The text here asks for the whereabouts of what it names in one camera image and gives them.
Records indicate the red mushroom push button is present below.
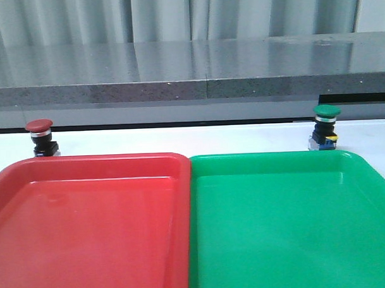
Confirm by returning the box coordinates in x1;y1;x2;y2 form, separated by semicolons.
25;119;61;157

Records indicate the green plastic tray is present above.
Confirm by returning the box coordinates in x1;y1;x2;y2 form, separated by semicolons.
189;150;385;288

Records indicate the green mushroom push button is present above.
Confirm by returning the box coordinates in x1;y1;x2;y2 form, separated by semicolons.
309;104;341;151

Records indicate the grey granite counter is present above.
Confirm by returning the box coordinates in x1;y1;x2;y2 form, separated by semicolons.
0;31;385;130

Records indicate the red plastic tray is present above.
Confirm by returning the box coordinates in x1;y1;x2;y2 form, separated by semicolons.
0;153;191;288

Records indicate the white pleated curtain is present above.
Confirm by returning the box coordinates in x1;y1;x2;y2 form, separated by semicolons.
0;0;359;48

